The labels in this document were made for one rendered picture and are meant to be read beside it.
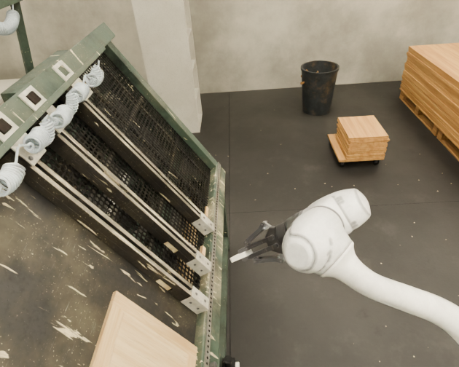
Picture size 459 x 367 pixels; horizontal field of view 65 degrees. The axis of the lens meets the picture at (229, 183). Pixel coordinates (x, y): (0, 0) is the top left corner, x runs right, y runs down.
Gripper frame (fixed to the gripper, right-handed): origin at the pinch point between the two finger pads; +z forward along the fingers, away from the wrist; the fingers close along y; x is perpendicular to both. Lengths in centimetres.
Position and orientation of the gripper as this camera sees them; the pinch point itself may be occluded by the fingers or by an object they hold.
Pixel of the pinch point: (241, 255)
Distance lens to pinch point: 113.0
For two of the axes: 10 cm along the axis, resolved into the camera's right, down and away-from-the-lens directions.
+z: -7.0, 4.3, 5.8
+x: -5.7, 1.6, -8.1
